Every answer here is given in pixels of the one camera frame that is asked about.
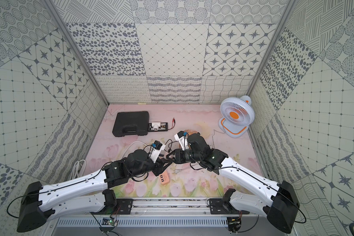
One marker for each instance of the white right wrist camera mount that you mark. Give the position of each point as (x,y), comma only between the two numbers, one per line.
(181,137)

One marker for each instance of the red black clip leads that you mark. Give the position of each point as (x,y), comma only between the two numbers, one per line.
(172,124)

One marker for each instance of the orange power strip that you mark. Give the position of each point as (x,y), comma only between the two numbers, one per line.
(164,179)

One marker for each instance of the small orange desk fan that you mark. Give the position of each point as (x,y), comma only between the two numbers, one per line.
(190,131)

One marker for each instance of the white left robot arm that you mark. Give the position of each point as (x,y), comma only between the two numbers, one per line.
(39,202)

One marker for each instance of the white orange desk fan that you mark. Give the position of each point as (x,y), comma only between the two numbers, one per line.
(237,116)

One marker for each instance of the black tray with white adapter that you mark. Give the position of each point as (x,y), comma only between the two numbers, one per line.
(157,127)

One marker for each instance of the black tool case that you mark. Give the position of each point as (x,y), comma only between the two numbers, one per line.
(131,123)

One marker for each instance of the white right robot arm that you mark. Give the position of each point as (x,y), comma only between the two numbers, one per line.
(277,202)

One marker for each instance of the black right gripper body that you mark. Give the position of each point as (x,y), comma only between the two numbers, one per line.
(184,157)

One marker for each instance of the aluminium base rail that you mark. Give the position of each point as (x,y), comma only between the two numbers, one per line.
(183,205)

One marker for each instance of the green circuit board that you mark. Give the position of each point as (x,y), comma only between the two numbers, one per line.
(110,222)

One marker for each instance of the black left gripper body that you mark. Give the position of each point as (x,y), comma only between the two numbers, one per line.
(160,165)

